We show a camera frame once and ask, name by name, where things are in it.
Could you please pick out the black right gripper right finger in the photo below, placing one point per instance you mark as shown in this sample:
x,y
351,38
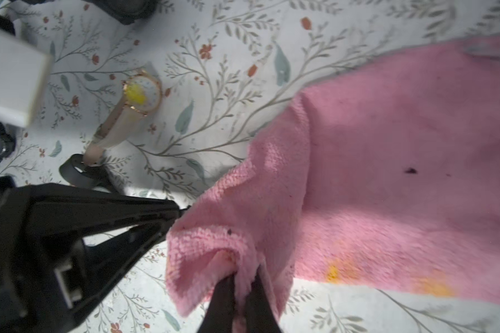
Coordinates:
x,y
257,311

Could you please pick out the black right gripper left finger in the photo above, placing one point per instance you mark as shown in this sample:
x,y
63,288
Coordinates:
x,y
221,310

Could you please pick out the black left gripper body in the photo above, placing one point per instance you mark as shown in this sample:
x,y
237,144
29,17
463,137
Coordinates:
x,y
64,249

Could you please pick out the green dial watch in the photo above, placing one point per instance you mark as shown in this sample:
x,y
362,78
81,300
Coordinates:
x,y
76,173

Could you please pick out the pink cloth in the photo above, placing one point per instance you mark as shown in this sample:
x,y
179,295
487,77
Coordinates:
x,y
387,176

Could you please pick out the beige strap watch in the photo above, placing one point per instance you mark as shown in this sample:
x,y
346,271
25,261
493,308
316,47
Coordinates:
x,y
141,97

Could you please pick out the black strap wristwatch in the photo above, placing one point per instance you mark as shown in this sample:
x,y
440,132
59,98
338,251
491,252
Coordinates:
x,y
127,11

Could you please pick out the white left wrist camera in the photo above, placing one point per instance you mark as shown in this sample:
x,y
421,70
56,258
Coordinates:
x,y
24,73

